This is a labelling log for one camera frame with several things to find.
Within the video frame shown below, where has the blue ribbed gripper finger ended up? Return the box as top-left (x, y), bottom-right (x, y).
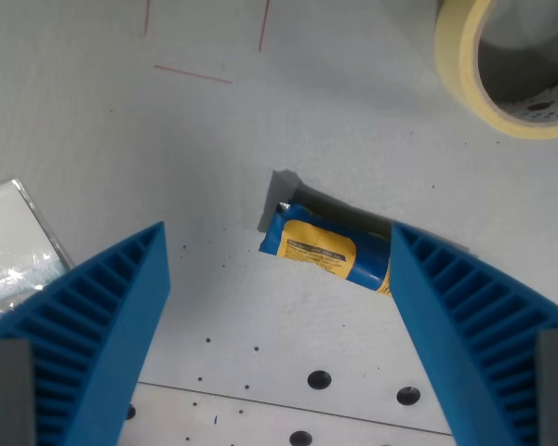
top-left (390, 221), bottom-right (558, 446)
top-left (0, 220), bottom-right (172, 446)

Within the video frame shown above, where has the clear plastic packet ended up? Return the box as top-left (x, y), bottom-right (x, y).
top-left (0, 177), bottom-right (76, 321)

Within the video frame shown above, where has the yellow masking tape roll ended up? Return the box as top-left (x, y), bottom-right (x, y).
top-left (433, 0), bottom-right (558, 140)

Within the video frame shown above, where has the blue and yellow tube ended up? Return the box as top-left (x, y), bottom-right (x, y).
top-left (258, 201), bottom-right (393, 298)

